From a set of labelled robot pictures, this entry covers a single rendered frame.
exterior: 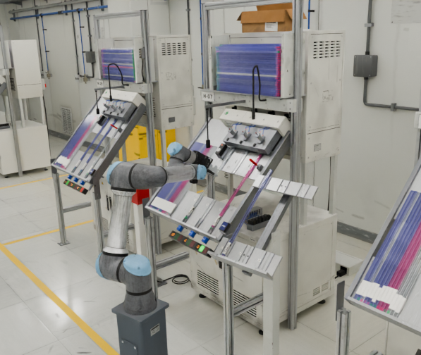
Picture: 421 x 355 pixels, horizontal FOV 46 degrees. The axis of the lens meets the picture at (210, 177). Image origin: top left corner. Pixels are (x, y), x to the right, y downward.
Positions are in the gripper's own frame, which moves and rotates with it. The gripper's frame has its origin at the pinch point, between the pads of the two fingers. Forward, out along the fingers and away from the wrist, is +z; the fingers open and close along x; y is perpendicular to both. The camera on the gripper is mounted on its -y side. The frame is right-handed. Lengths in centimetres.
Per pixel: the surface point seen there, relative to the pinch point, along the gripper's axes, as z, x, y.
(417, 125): -1, -105, 45
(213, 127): 8.3, 29.1, 30.9
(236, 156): 4.6, -5.2, 15.4
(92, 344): -6, 32, -117
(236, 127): 2.2, 1.8, 31.1
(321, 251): 78, -32, -13
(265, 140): 1.2, -24.9, 26.7
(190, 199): -3.3, 7.2, -17.7
